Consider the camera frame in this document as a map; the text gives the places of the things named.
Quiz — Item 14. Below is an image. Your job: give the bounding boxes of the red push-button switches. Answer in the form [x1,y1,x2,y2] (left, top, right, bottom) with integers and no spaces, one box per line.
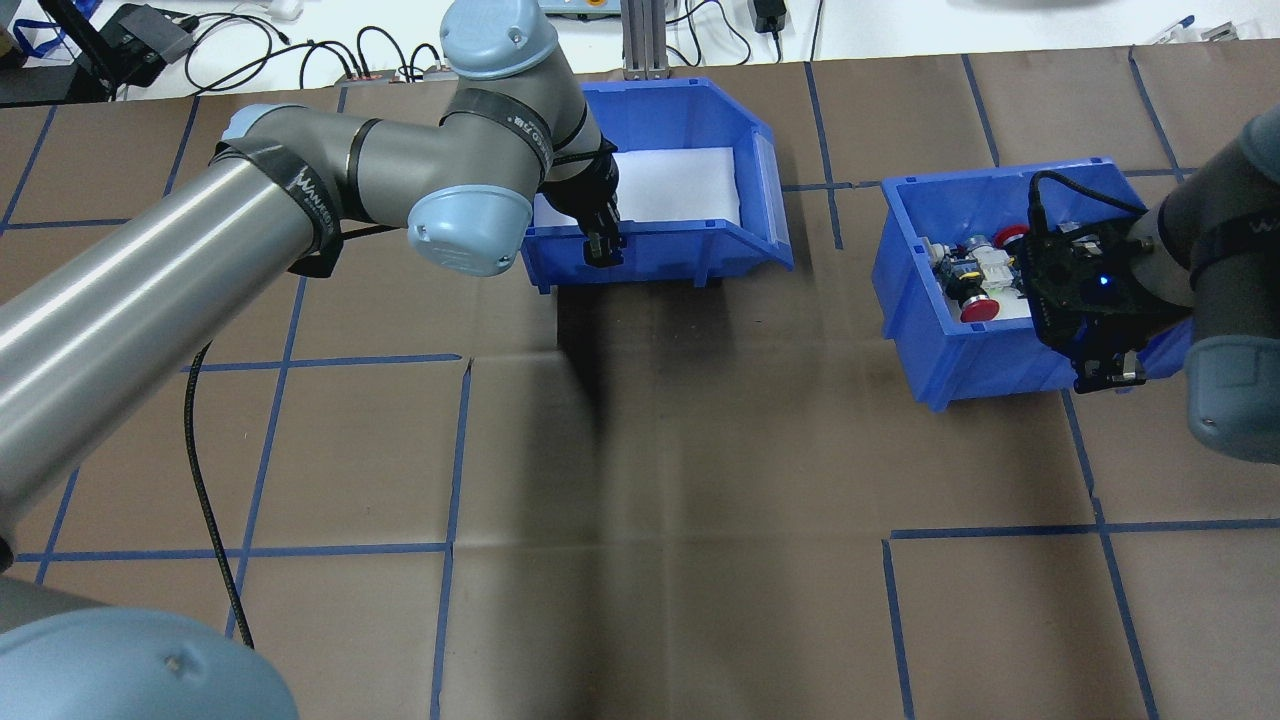
[918,234,1039,327]

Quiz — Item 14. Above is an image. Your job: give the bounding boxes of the white contact block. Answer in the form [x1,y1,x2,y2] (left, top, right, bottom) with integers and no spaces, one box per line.
[975,250,1024,294]

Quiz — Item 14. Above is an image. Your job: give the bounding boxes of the blue lanyard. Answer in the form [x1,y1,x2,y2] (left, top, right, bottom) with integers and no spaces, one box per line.
[12,22,69,59]

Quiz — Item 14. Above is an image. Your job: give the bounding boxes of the blue bin with batteries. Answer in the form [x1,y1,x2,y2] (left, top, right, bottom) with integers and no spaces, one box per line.
[519,76,797,295]

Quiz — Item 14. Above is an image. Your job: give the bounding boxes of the blue bin with switches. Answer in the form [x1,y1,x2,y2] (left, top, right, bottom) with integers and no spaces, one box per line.
[871,156,1197,414]

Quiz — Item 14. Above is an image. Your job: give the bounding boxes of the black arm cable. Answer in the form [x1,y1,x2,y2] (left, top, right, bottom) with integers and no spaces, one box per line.
[184,340,257,651]
[1028,169,1151,237]

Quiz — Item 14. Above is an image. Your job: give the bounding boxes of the black box device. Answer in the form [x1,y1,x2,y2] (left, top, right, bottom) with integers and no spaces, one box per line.
[98,3,199,87]

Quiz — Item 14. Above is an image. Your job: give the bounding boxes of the white side table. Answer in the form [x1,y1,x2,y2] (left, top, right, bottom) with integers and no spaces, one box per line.
[0,0,1280,106]

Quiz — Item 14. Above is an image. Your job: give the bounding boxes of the aluminium profile post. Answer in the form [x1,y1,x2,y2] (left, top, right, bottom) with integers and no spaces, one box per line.
[621,0,674,82]

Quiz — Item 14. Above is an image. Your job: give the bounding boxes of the red mushroom push button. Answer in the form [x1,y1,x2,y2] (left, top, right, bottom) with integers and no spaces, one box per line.
[944,268,1002,325]

